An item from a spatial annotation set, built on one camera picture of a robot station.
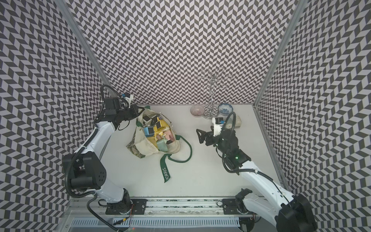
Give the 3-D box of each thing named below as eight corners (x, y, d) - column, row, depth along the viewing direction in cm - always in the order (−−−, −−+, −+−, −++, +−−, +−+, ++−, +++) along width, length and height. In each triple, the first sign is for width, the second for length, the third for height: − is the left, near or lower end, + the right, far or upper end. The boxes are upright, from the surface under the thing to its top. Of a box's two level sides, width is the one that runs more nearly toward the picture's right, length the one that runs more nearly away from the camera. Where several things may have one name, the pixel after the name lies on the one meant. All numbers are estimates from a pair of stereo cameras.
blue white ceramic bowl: (218, 115, 112) (219, 112, 109) (217, 106, 118) (218, 103, 115) (232, 115, 112) (233, 112, 109) (230, 106, 118) (231, 103, 115)
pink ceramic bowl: (190, 117, 113) (190, 113, 109) (190, 108, 119) (190, 105, 115) (204, 117, 113) (204, 113, 109) (203, 108, 119) (204, 105, 115)
